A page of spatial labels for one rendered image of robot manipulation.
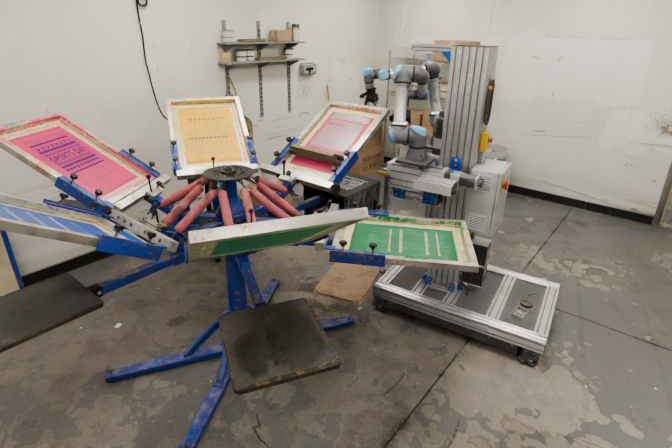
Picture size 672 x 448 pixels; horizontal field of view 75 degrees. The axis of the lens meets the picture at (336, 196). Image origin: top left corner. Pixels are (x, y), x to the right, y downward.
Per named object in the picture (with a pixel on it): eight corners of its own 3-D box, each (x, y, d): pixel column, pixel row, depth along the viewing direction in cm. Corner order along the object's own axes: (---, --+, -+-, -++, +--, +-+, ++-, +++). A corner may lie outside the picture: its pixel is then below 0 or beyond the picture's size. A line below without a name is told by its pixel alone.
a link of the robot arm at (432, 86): (433, 131, 354) (423, 63, 335) (428, 127, 368) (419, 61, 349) (447, 128, 354) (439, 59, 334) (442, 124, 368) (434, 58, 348)
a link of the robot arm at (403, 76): (408, 144, 303) (415, 63, 295) (386, 143, 305) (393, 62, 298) (408, 144, 314) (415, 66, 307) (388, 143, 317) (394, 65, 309)
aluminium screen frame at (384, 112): (331, 103, 365) (329, 99, 363) (390, 112, 332) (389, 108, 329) (274, 169, 332) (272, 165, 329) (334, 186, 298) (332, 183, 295)
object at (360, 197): (370, 215, 375) (371, 179, 363) (378, 217, 370) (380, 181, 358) (336, 233, 341) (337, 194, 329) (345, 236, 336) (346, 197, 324)
